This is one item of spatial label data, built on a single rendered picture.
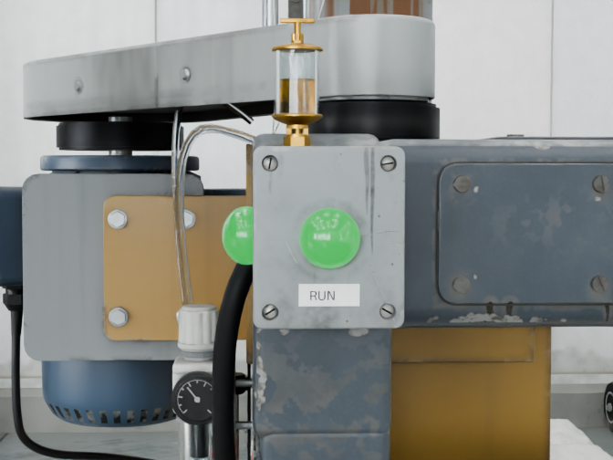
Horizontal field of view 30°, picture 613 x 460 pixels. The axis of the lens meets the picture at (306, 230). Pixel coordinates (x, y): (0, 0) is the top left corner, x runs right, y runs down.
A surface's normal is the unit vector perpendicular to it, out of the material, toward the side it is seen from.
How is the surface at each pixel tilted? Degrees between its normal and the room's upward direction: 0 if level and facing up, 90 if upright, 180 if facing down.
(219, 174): 90
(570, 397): 90
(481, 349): 90
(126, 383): 91
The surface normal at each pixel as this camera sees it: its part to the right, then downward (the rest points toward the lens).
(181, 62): -0.75, 0.04
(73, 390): -0.42, 0.07
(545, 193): 0.05, 0.05
